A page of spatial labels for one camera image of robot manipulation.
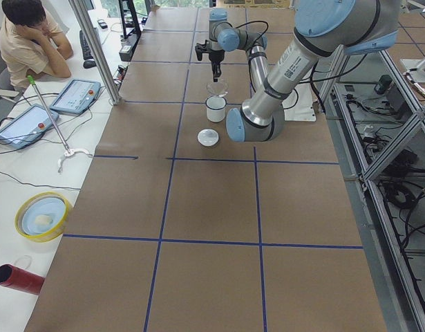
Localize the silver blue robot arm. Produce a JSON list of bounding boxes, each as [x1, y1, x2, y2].
[[195, 1, 400, 142]]

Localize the seated person beige shirt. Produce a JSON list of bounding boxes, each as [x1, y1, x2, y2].
[[0, 1, 73, 91]]

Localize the brown paper table cover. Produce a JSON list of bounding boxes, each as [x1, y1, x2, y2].
[[26, 8, 386, 331]]

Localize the black computer mouse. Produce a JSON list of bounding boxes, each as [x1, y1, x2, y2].
[[83, 59, 97, 69]]

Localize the teach pendant tablet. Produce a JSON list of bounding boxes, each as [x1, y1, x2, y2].
[[49, 79, 102, 115], [0, 104, 53, 149]]

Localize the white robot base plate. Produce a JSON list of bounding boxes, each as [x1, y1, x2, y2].
[[283, 84, 317, 122]]

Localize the aluminium frame post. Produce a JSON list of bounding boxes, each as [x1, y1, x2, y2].
[[68, 0, 121, 105]]

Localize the red cylinder tube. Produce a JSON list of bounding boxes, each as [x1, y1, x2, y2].
[[0, 264, 44, 295]]

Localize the black keyboard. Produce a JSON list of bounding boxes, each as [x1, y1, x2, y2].
[[79, 30, 93, 60]]

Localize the teach pendant tablet near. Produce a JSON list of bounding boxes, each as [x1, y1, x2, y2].
[[0, 104, 53, 149]]

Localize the reach grabber stick tool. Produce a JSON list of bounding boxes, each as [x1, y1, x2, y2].
[[28, 75, 93, 173]]

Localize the white ceramic lid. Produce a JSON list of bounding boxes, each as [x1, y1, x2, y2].
[[197, 129, 219, 147]]

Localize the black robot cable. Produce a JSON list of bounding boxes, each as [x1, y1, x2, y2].
[[232, 20, 270, 46]]

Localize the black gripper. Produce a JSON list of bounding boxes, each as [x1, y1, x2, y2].
[[194, 40, 225, 82]]

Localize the white enamel mug blue rim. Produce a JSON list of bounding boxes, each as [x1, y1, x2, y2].
[[205, 95, 227, 122]]

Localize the yellow rimmed bowl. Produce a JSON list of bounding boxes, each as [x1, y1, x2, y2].
[[15, 192, 73, 243]]

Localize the aluminium frame rack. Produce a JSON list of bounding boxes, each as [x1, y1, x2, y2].
[[321, 44, 425, 331]]

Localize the teach pendant tablet far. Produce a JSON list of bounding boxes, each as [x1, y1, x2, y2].
[[49, 79, 102, 115]]

